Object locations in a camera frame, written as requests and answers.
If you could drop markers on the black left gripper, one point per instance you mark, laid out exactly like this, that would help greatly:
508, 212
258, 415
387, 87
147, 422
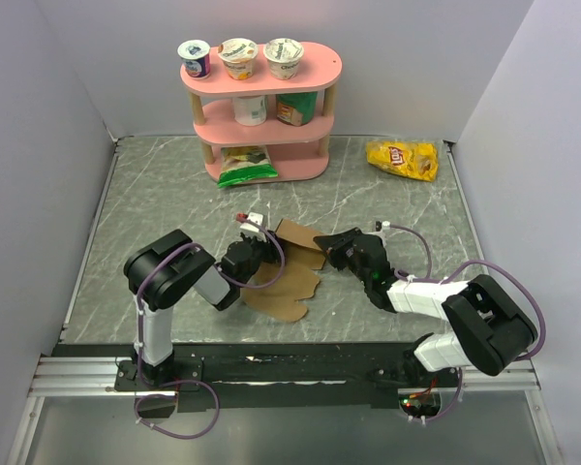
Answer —
272, 250

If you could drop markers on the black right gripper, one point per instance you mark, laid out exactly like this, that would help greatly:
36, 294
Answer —
335, 244

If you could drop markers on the brown cardboard box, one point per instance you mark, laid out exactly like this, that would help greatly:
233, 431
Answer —
284, 299

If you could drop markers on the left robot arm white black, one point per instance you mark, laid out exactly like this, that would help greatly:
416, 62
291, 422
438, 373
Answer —
161, 273

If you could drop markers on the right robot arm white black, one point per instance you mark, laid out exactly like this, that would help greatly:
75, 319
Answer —
488, 329

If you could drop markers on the green snack box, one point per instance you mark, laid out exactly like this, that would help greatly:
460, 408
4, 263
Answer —
296, 109

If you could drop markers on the green chip bag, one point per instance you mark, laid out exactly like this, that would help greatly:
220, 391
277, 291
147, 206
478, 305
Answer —
245, 163

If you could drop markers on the pink three-tier shelf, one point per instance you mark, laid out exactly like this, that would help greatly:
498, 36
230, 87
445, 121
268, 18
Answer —
296, 152

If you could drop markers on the yellow Lays chip bag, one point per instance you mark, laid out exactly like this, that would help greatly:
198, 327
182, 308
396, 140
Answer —
409, 159

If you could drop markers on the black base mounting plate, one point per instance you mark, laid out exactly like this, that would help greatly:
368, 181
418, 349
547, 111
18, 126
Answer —
202, 376

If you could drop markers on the white cup middle shelf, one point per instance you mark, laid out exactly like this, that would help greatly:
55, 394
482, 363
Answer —
250, 111

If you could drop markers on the white Chobani yogurt cup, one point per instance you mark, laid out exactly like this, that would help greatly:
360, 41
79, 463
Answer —
283, 56

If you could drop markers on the orange Chobani yogurt cup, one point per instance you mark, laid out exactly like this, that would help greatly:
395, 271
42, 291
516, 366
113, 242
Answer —
239, 57

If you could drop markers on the purple white yogurt cup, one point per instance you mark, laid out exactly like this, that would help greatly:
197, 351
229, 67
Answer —
195, 58

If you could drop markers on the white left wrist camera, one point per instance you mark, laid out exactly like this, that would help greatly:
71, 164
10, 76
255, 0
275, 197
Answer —
251, 224

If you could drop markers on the aluminium rail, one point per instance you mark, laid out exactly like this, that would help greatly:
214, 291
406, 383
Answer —
76, 377

